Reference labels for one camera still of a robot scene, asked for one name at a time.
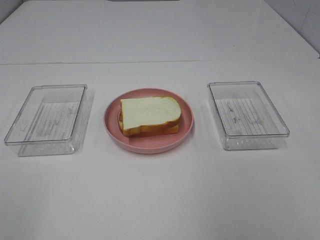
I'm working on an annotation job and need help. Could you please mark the clear plastic right container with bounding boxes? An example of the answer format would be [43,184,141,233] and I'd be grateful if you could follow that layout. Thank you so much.
[207,81,290,151]

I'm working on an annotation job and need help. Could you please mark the bread slice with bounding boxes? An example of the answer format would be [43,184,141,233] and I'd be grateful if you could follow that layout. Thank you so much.
[118,111,180,138]
[120,96,182,137]

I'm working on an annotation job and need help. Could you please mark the clear plastic left container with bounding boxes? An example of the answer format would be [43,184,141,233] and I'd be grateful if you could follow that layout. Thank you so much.
[4,84,91,157]

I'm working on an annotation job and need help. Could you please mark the clear plastic container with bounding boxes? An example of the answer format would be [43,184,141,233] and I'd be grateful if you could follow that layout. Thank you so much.
[4,84,91,157]
[207,81,290,151]

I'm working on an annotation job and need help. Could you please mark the pink round plate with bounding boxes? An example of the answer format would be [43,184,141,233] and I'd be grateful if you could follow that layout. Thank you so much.
[103,88,194,154]

